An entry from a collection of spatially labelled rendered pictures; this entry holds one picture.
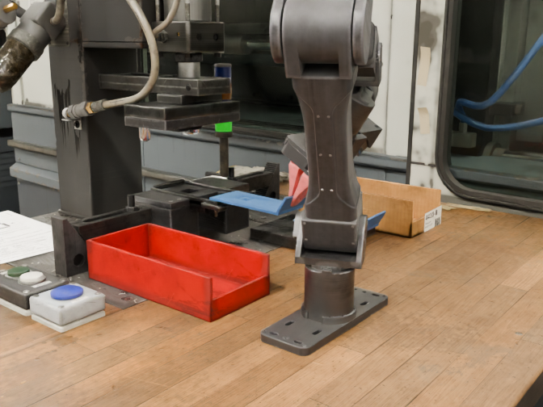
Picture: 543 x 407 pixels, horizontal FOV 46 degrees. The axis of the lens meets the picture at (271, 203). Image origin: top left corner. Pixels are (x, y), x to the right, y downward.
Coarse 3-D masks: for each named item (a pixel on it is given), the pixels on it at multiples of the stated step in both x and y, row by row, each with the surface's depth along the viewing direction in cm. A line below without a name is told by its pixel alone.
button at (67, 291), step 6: (54, 288) 82; (60, 288) 81; (66, 288) 81; (72, 288) 81; (78, 288) 81; (54, 294) 80; (60, 294) 80; (66, 294) 80; (72, 294) 80; (78, 294) 80
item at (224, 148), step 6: (216, 66) 137; (222, 66) 137; (228, 66) 137; (216, 132) 141; (222, 132) 140; (228, 132) 140; (222, 138) 141; (228, 138) 142; (222, 144) 142; (228, 144) 143; (222, 150) 142; (228, 150) 143; (222, 156) 142; (228, 156) 143; (222, 162) 143; (228, 162) 143; (222, 168) 143; (228, 168) 144; (222, 174) 143; (228, 174) 144
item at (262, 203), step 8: (232, 192) 109; (240, 192) 109; (216, 200) 105; (224, 200) 104; (232, 200) 104; (240, 200) 104; (248, 200) 104; (256, 200) 104; (264, 200) 105; (272, 200) 105; (280, 200) 105; (288, 200) 97; (304, 200) 102; (256, 208) 100; (264, 208) 100; (272, 208) 100; (280, 208) 97; (288, 208) 99; (296, 208) 101
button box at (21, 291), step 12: (24, 264) 92; (0, 276) 87; (48, 276) 87; (0, 288) 85; (12, 288) 83; (24, 288) 83; (36, 288) 83; (48, 288) 84; (0, 300) 86; (12, 300) 83; (24, 300) 82; (24, 312) 82
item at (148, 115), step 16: (192, 64) 108; (112, 80) 117; (128, 80) 114; (144, 80) 112; (160, 80) 109; (176, 80) 107; (192, 80) 105; (208, 80) 106; (224, 80) 109; (160, 96) 109; (176, 96) 106; (192, 96) 108; (208, 96) 111; (128, 112) 106; (144, 112) 104; (160, 112) 101; (176, 112) 103; (192, 112) 106; (208, 112) 109; (224, 112) 112; (144, 128) 108; (160, 128) 102; (176, 128) 103; (192, 128) 111
